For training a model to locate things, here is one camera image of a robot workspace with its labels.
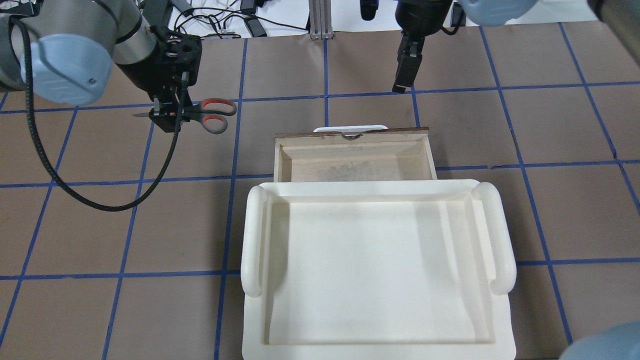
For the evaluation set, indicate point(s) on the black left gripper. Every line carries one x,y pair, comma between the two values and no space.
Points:
141,74

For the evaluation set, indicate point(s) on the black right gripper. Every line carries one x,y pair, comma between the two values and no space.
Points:
419,17

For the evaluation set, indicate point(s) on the grey orange scissors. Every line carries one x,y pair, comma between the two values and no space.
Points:
211,113

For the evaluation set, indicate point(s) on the wooden drawer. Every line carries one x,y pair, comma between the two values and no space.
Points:
371,153

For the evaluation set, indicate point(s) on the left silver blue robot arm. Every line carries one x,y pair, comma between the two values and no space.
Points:
74,45

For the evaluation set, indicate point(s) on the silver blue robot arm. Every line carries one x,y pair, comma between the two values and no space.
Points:
621,16

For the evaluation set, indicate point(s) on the cream plastic tray box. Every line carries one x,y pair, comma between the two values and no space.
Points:
377,270

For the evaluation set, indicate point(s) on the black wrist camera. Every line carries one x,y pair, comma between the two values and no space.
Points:
368,9

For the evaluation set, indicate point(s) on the aluminium frame post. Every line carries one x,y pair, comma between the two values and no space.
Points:
320,19

